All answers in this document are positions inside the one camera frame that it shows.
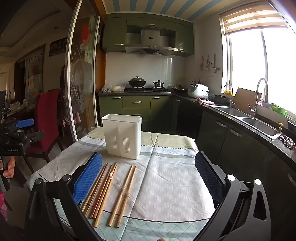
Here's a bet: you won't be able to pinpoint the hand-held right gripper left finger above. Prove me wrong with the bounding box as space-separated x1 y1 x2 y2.
24 152 103 241

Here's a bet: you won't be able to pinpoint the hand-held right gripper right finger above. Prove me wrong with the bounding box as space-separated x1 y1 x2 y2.
194 151 271 241

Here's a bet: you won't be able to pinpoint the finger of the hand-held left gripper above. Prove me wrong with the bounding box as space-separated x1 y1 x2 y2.
5 118 36 135
9 130 45 149

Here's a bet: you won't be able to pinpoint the light brown wooden chopstick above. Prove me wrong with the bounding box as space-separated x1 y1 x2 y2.
93 162 118 228
85 164 114 214

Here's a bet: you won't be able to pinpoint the white plastic utensil holder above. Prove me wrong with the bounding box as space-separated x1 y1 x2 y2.
101 113 142 160

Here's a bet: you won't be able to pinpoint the person's left hand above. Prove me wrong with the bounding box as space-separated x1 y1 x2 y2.
0 157 16 179

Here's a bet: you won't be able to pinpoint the cluttered dining table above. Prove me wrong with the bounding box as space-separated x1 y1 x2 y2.
0 97 37 121

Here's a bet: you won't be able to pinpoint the red covered dining chair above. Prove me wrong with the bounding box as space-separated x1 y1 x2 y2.
23 89 64 167

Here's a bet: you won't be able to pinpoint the pale patterned tablecloth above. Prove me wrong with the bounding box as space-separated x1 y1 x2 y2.
25 126 219 241

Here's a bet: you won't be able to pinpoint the hanging checked apron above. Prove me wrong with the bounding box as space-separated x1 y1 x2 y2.
59 66 80 127

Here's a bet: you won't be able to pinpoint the person's pink clothing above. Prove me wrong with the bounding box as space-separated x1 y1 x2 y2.
0 191 8 222

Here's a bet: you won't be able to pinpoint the steel sink basin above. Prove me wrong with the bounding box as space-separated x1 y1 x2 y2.
211 106 250 117
242 117 283 141

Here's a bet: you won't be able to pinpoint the floral glass sliding door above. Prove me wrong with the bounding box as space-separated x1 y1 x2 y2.
66 0 102 143

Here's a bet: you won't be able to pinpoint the black kitchen countertop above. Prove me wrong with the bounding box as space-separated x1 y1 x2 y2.
99 89 296 167

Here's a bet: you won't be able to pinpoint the pink cloth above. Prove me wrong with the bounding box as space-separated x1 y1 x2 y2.
195 97 215 106

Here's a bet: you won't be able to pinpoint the black round pot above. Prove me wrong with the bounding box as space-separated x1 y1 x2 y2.
213 94 228 105

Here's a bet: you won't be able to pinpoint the small steel faucet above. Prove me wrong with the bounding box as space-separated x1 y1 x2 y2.
223 84 234 109

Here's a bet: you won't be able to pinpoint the wooden cutting board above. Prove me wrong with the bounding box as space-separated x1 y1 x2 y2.
233 88 262 114

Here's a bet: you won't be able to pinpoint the patterned dish rag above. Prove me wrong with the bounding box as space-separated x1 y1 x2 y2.
278 135 296 149

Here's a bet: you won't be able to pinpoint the white rice cooker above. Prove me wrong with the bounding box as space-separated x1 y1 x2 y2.
187 84 210 98

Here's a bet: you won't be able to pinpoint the green base kitchen cabinets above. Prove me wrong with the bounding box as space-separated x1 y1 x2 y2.
99 95 296 232

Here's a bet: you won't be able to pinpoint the tall steel faucet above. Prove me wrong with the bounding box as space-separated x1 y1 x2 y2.
248 77 270 118

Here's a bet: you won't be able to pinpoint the plastic bag with food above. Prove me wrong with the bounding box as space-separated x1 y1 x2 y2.
103 84 126 93

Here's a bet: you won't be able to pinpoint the green plastic basket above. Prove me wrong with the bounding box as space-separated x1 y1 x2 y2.
270 103 287 115

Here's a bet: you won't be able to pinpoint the black gas stove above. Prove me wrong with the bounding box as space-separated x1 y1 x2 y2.
126 87 171 93

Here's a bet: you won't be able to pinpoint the black wok with lid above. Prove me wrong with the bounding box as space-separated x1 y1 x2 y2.
128 76 147 88

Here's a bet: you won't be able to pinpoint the hanging kitchen tools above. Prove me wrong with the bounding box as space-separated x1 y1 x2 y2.
206 54 220 73

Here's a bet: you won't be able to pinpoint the kitchen window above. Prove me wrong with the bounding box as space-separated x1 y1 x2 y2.
222 14 296 114

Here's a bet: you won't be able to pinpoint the green upper kitchen cabinets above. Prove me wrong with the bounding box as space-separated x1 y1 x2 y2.
102 17 195 57

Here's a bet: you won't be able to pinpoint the steel range hood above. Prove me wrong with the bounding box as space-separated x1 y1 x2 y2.
125 27 178 56

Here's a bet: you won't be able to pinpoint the striped window blind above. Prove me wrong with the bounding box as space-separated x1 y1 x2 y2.
218 3 287 36

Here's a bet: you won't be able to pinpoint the framed wall picture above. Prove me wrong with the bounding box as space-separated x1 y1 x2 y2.
24 47 45 98

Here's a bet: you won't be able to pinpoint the dark wall poster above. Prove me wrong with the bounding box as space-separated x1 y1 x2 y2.
49 37 68 57

